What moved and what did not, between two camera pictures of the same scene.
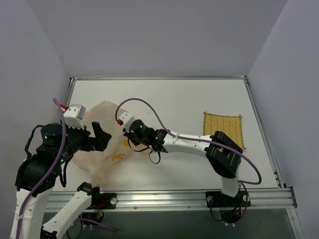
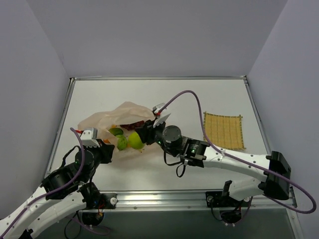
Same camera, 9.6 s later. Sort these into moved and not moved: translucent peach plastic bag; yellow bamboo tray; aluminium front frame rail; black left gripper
Moved: black left gripper; translucent peach plastic bag
Not moved: aluminium front frame rail; yellow bamboo tray
